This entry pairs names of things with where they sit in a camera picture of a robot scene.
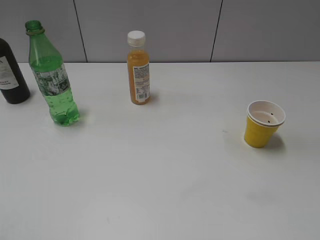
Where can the yellow paper cup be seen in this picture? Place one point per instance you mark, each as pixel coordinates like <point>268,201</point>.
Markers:
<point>262,121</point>

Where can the dark wine bottle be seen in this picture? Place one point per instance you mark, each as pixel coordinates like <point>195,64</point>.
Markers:
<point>12,83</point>

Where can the green sprite bottle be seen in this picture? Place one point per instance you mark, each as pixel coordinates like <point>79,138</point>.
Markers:
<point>49,71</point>

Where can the orange juice bottle white cap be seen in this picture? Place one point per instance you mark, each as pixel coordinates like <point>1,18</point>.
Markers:
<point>138,61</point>

